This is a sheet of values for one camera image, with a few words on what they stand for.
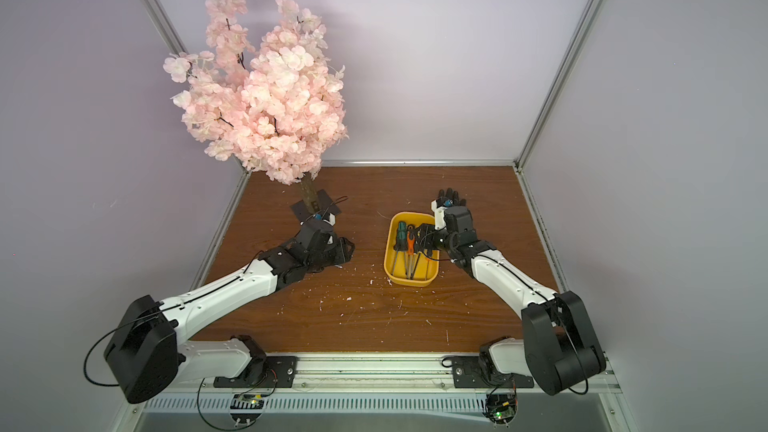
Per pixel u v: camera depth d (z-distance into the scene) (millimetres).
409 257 924
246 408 720
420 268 913
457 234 659
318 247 648
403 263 922
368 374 748
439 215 790
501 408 696
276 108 588
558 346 409
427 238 758
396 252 941
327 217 770
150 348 405
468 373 725
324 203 1081
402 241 936
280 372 731
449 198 1121
